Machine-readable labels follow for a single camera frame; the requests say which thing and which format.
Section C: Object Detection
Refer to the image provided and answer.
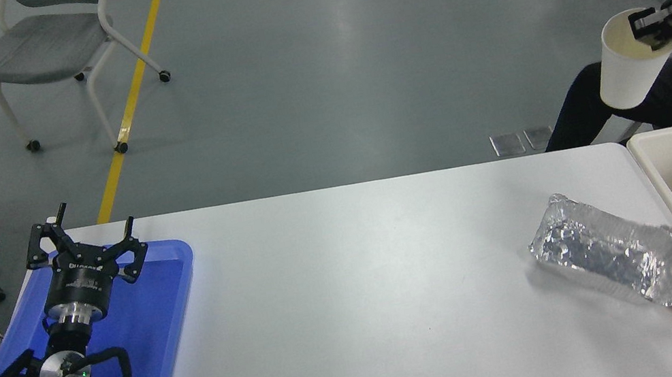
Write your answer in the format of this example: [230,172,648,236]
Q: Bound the crumpled foil tray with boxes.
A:
[520,173,672,329]

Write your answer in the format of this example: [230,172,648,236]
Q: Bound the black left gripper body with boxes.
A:
[37,247,123,318]

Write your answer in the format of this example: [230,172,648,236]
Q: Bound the metal floor plate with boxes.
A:
[489,130,528,160]
[522,123,556,152]

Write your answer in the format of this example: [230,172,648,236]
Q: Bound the grey wheeled chair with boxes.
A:
[0,0,183,175]

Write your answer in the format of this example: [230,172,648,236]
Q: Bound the white paper cup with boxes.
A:
[586,2,672,114]

